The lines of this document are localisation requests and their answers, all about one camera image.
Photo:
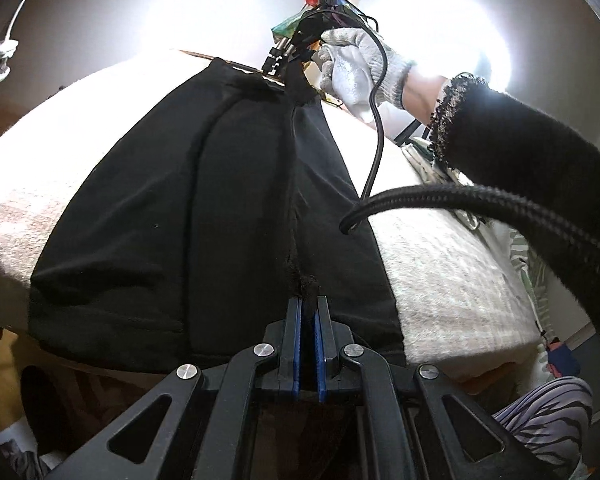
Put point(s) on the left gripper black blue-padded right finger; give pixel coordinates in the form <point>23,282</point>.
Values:
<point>330,338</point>

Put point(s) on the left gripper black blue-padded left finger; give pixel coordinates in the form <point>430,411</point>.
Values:
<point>285,337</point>

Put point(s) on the black garment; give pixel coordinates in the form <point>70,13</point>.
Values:
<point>191,235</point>

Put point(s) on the black sleeved right forearm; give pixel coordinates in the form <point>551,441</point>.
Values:
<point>496,140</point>

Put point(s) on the folded white patterned clothes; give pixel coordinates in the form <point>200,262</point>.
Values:
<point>418,153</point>

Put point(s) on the white gloved right hand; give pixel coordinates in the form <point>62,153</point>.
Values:
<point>351,63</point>

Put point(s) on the pink plaid bed blanket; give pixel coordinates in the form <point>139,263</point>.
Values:
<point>460,303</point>

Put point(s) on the green striped pillow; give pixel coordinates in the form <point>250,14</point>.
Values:
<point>532,272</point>

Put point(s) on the striped purple trouser leg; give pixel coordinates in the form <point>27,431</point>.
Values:
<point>552,421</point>

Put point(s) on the white clip lamp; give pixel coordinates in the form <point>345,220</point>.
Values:
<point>9,45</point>

